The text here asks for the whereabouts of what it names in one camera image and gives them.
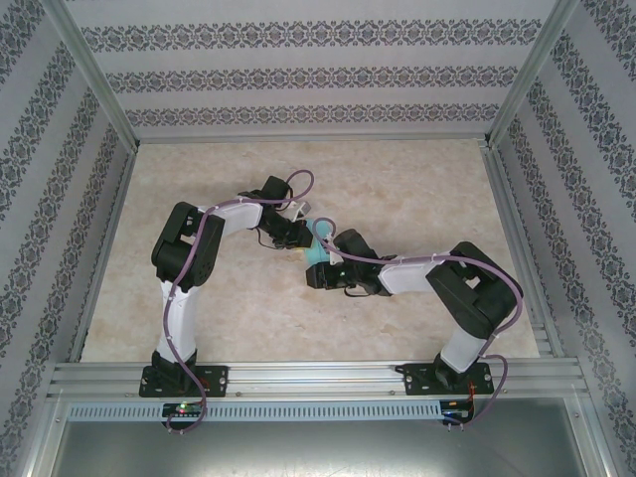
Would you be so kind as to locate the teal paper sheet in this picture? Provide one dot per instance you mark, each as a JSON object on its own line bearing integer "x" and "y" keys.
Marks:
{"x": 318, "y": 251}

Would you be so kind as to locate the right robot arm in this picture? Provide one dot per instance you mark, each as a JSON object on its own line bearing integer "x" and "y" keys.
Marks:
{"x": 472, "y": 293}

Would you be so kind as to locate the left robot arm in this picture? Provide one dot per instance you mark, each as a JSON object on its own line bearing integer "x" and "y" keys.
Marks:
{"x": 184, "y": 248}

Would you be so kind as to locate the grey metal sheet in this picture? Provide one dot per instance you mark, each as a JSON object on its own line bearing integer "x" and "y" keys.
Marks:
{"x": 318, "y": 452}

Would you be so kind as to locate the black board with green light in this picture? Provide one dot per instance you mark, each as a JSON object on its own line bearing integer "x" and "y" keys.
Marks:
{"x": 184, "y": 409}

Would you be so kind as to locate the wide aluminium frame rail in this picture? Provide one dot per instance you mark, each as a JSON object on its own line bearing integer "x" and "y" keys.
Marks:
{"x": 318, "y": 378}

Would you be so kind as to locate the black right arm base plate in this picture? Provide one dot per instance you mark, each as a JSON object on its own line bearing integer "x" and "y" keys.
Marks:
{"x": 417, "y": 378}

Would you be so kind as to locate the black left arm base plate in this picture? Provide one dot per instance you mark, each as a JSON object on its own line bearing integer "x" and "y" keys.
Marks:
{"x": 216, "y": 380}

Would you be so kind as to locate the aluminium frame post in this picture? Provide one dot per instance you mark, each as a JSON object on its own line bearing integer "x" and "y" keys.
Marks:
{"x": 94, "y": 74}
{"x": 531, "y": 74}

